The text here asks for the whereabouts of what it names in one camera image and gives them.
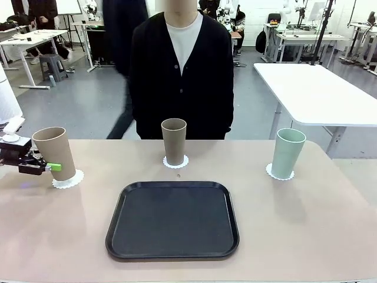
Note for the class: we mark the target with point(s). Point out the black backpack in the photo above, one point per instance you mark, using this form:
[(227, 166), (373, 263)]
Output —
[(260, 41)]

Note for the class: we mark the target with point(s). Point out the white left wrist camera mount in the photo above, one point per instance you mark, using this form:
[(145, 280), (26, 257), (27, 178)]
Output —
[(11, 128)]

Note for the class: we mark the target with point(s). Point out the white whiteboard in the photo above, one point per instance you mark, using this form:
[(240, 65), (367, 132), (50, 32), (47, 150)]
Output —
[(69, 7)]

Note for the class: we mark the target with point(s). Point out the desk with black panel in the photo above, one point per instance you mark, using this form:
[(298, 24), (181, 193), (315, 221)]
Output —
[(95, 44)]

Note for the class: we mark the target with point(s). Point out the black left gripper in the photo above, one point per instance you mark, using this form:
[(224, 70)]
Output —
[(13, 153)]

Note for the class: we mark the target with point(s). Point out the large white table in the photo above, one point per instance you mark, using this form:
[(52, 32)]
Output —
[(309, 91)]

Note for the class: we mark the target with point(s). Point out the tan plastic cup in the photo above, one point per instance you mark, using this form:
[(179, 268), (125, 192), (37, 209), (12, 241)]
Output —
[(56, 153), (173, 144)]

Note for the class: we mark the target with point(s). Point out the black camera stand pole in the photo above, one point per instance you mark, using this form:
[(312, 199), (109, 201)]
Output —
[(321, 38)]

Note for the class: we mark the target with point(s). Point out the grey plastic stool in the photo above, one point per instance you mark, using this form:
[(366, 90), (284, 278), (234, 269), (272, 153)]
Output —
[(53, 63)]

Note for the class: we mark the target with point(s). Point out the small white desk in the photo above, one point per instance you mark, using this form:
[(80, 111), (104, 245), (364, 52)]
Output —
[(272, 26)]

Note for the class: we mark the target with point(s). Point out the person in black jacket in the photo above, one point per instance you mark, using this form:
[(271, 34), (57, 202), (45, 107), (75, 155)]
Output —
[(44, 14)]

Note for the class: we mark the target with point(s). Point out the seated person in black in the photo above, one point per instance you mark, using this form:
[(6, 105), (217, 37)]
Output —
[(207, 6)]

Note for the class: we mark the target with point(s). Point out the black bag on desk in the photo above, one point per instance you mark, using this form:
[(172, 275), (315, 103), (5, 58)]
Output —
[(17, 21)]

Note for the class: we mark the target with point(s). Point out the person in black cardigan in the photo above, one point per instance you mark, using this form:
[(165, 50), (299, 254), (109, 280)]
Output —
[(153, 73)]

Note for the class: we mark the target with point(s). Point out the white desk with black device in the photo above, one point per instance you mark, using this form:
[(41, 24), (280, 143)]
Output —
[(360, 26)]

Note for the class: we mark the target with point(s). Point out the white scalloped paper coaster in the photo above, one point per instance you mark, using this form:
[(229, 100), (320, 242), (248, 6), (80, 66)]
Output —
[(268, 171), (185, 163), (75, 179)]

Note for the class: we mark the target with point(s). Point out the pale green plastic cup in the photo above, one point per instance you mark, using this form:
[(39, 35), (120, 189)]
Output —
[(287, 156)]

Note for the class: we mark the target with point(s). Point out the small pale green bottle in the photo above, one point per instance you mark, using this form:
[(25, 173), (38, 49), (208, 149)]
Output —
[(53, 81)]

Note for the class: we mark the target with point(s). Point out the long white desk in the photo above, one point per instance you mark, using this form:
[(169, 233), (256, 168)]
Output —
[(309, 37)]

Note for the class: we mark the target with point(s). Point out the white height-adjustable desk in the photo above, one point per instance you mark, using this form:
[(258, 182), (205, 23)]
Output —
[(32, 36)]

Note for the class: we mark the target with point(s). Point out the black plastic serving tray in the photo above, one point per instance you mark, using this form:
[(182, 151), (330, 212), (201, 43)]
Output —
[(173, 224)]

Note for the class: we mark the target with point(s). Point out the brown-topped table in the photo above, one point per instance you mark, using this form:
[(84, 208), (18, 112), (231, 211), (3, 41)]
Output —
[(237, 34)]

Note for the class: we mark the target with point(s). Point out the blurred walking person in black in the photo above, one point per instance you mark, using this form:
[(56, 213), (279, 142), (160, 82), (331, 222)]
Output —
[(123, 35)]

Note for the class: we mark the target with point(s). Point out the seated person in patterned sweater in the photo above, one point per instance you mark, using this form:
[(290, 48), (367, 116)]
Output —
[(239, 22)]

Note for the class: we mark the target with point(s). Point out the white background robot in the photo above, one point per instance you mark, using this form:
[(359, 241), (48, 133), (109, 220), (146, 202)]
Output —
[(91, 9), (285, 10), (226, 17)]

